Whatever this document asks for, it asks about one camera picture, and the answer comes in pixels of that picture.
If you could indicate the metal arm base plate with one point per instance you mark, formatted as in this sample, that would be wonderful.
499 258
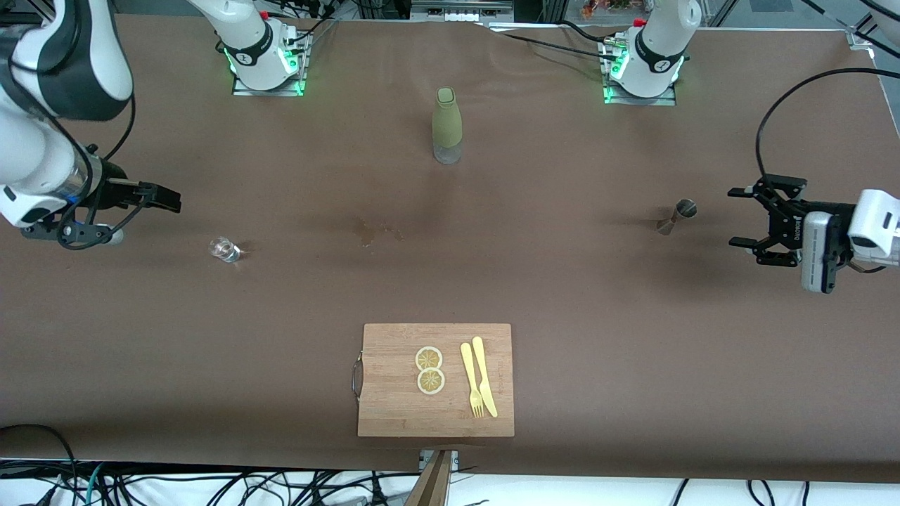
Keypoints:
299 77
668 100

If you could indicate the small metal bracket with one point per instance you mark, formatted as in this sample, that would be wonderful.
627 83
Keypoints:
454 458

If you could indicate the yellow plastic knife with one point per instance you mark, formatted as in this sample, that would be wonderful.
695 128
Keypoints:
482 369

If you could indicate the orange plant decoration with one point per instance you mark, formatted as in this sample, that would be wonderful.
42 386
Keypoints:
605 7

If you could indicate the green sleeved glass bottle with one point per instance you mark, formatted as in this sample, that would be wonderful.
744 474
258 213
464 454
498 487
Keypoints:
447 123

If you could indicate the grey metal box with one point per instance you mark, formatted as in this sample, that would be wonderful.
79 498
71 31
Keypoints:
460 8

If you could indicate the yellow plastic fork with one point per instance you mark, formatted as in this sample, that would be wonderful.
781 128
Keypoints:
468 369

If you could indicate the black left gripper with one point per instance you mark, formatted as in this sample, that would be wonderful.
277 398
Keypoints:
787 226

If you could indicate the wooden post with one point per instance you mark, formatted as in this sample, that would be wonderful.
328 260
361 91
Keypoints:
430 488

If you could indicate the wooden cutting board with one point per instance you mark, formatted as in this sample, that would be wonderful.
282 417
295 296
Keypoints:
394 400

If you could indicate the metal hourglass jigger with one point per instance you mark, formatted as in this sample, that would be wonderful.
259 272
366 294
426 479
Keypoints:
676 216

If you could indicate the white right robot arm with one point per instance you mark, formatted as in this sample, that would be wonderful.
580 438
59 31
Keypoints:
42 147

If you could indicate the aluminium frame profile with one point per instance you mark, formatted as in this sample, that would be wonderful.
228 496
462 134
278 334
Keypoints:
861 36

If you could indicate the brown table cover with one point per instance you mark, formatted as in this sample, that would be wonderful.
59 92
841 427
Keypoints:
422 267

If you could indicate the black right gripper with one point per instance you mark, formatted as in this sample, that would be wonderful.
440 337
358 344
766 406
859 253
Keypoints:
112 193

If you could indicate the clear glass beaker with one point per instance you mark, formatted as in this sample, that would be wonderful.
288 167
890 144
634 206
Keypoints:
225 250

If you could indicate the lemon slice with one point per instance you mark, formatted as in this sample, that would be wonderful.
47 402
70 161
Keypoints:
431 381
429 358

